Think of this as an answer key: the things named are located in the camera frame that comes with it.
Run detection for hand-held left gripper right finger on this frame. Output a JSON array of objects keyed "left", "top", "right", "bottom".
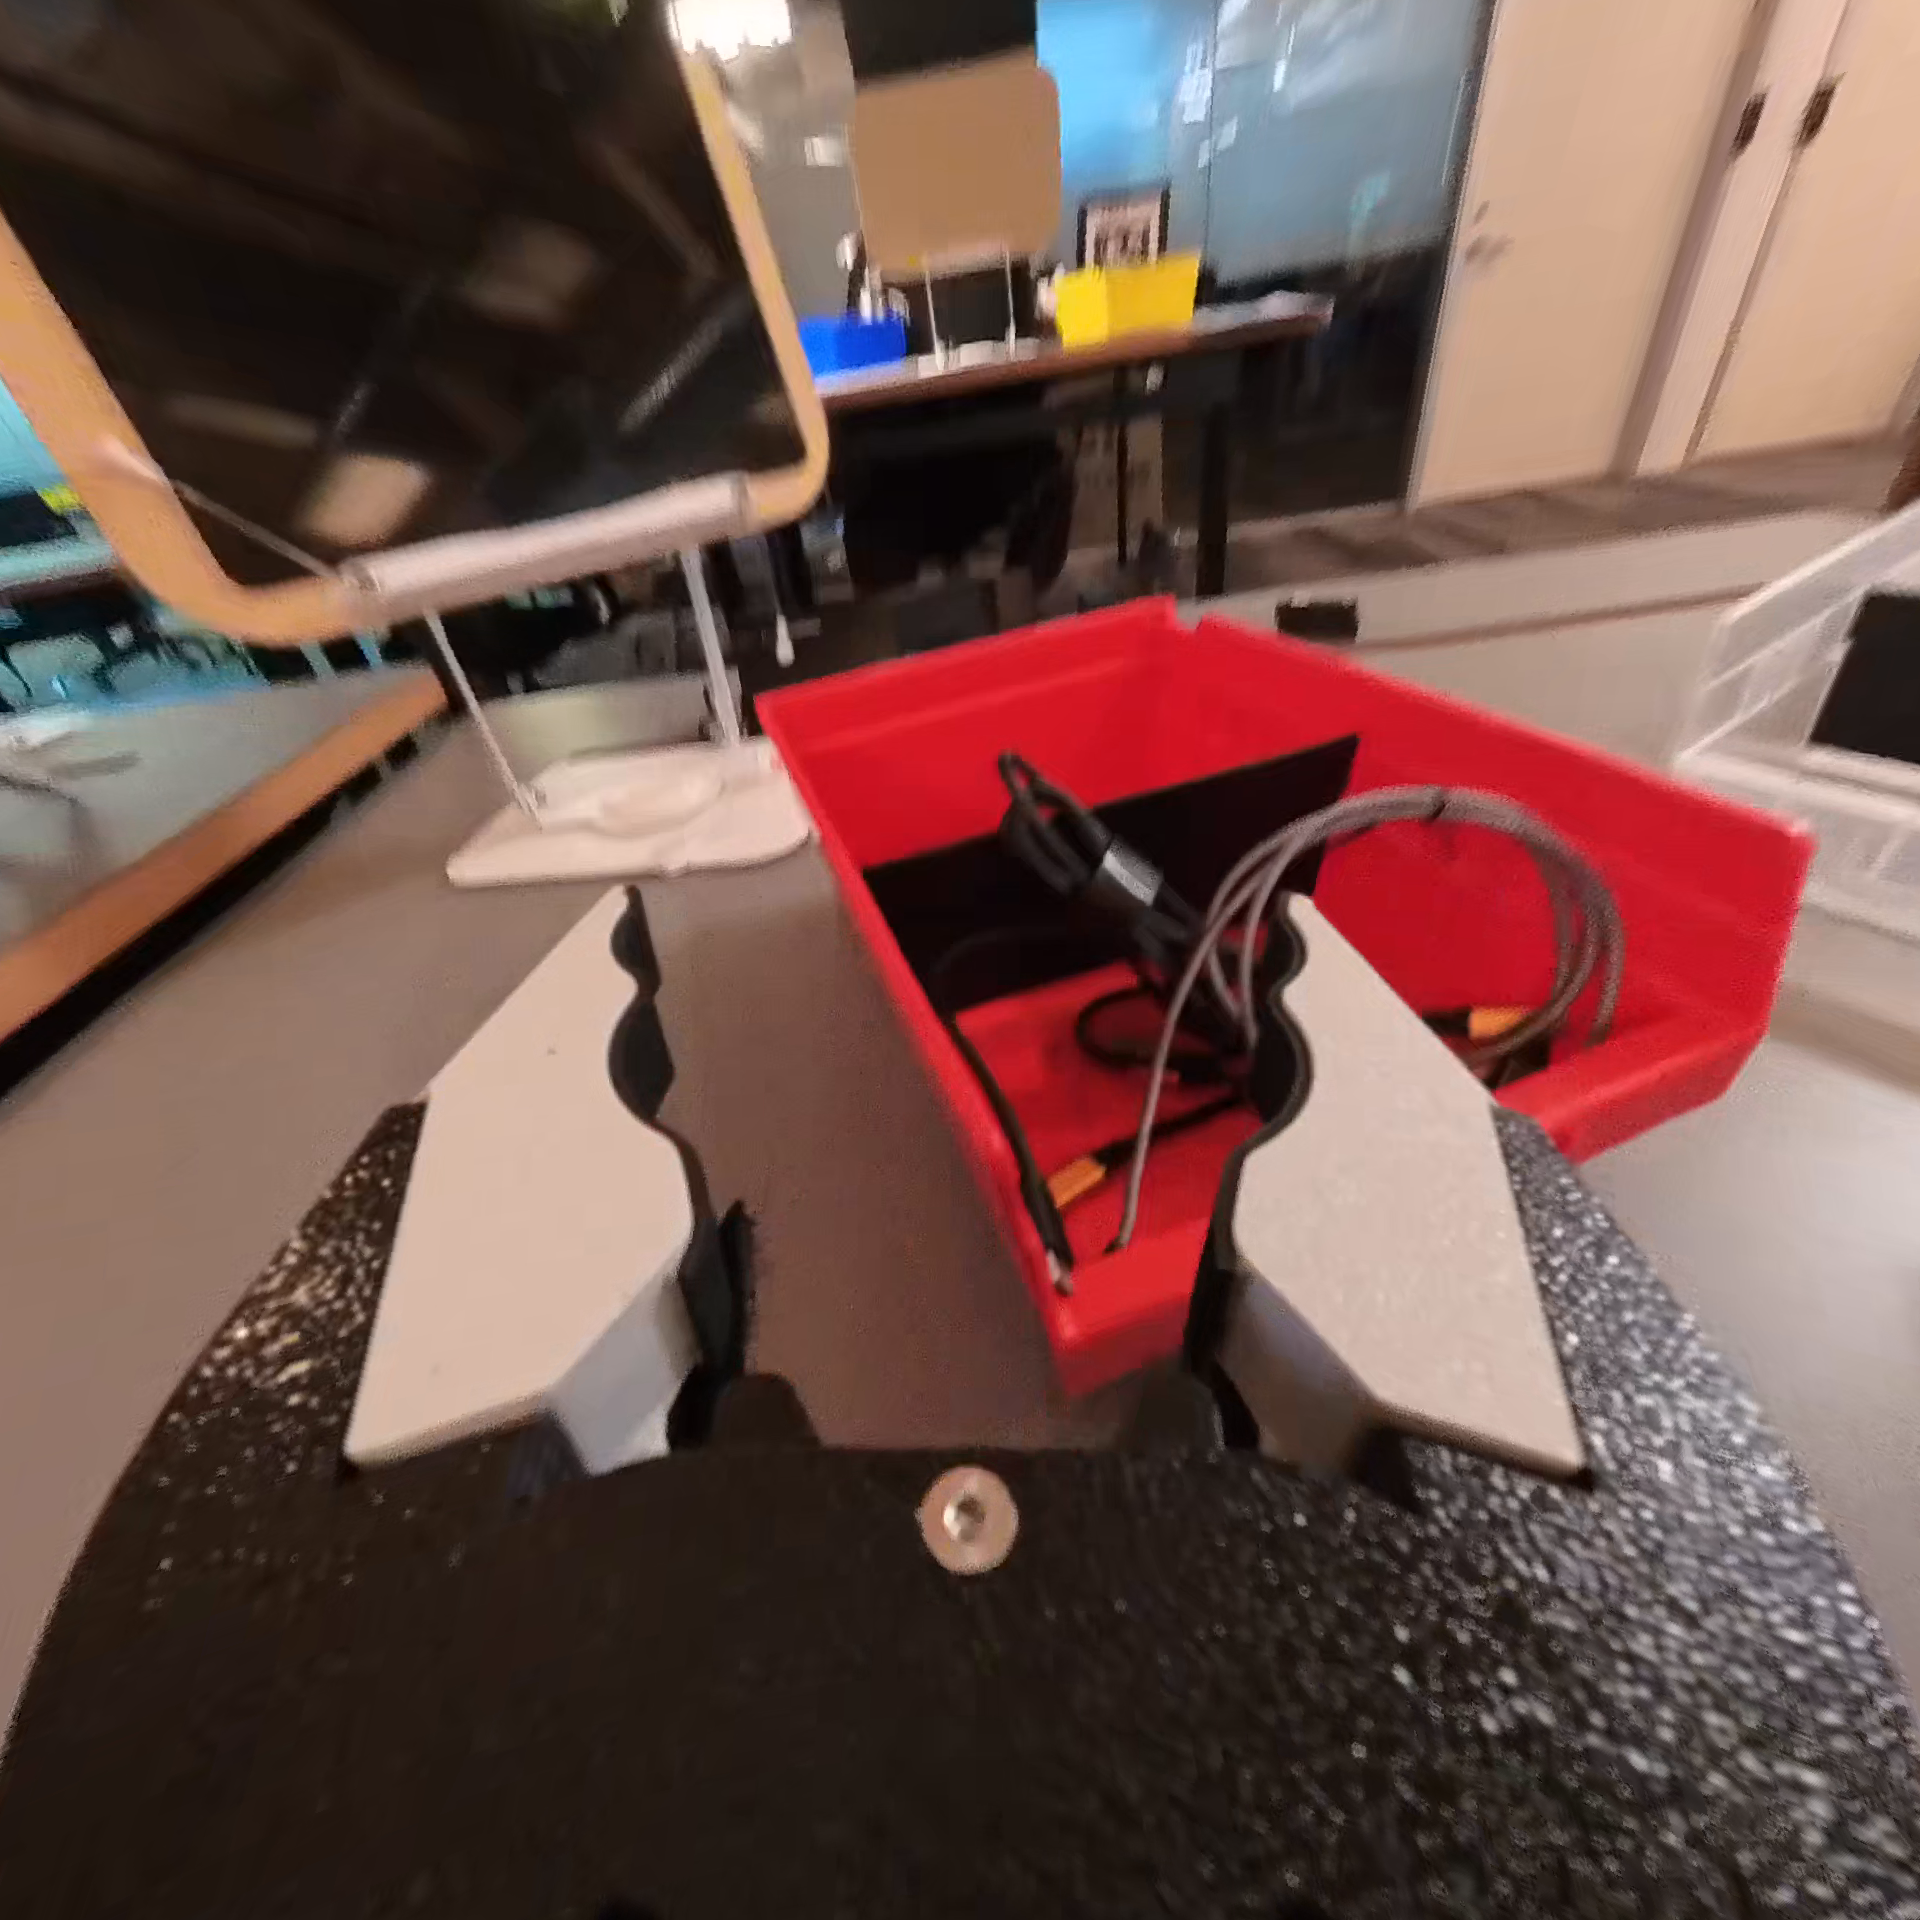
[{"left": 1212, "top": 893, "right": 1591, "bottom": 1483}]

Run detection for white tablet stand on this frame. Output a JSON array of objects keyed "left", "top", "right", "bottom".
[{"left": 173, "top": 464, "right": 818, "bottom": 892}]

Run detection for thin black cable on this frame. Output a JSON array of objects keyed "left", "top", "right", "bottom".
[{"left": 922, "top": 967, "right": 1076, "bottom": 1295}]

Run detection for tablet with tan frame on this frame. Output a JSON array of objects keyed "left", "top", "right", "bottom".
[{"left": 0, "top": 0, "right": 831, "bottom": 650}]

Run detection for white cabinet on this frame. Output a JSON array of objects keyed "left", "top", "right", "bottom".
[{"left": 1408, "top": 0, "right": 1920, "bottom": 509}]

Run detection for clear acrylic organizer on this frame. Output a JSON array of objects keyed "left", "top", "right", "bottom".
[{"left": 1669, "top": 503, "right": 1920, "bottom": 943}]

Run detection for black braided cable orange plugs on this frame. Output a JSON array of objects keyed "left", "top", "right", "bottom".
[
  {"left": 1045, "top": 995, "right": 1255, "bottom": 1208},
  {"left": 1416, "top": 1002, "right": 1555, "bottom": 1089}
]

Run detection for black picture frame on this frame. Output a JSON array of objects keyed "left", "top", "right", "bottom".
[{"left": 1075, "top": 181, "right": 1172, "bottom": 275}]

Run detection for grey braided cable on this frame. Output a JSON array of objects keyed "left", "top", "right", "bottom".
[{"left": 1106, "top": 786, "right": 1629, "bottom": 1261}]

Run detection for black bundled cable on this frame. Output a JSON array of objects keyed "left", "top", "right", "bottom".
[{"left": 993, "top": 752, "right": 1255, "bottom": 1052}]

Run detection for blue storage bin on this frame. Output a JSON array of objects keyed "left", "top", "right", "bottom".
[{"left": 796, "top": 309, "right": 912, "bottom": 379}]

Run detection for wooden background table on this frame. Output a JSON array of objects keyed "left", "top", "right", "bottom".
[{"left": 815, "top": 289, "right": 1335, "bottom": 599}]

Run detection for red plastic bin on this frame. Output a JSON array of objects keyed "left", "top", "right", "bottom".
[{"left": 753, "top": 594, "right": 1816, "bottom": 1398}]

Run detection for yellow storage bin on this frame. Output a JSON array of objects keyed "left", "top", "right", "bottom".
[{"left": 1053, "top": 251, "right": 1206, "bottom": 348}]

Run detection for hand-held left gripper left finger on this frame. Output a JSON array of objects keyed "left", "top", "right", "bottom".
[{"left": 345, "top": 884, "right": 715, "bottom": 1478}]

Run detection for black cable with orange ends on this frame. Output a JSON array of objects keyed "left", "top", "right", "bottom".
[{"left": 861, "top": 733, "right": 1359, "bottom": 1016}]

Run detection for wood-edged grey table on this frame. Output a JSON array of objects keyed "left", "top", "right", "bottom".
[{"left": 0, "top": 666, "right": 451, "bottom": 1043}]

